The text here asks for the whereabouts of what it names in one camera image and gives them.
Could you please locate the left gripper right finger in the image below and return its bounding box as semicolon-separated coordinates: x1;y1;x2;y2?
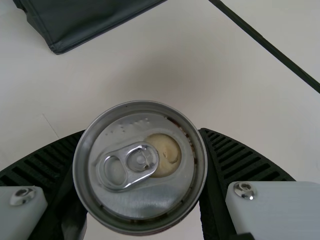
197;127;320;240

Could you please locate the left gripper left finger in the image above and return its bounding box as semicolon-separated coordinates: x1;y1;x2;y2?
0;129;88;240

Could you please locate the purple can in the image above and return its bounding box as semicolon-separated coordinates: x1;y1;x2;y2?
72;99;208;235

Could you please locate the black strip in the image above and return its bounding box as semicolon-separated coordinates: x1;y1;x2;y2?
208;0;320;95

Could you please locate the dark grey bag with straps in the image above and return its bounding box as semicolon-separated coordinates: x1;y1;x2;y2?
12;0;168;56

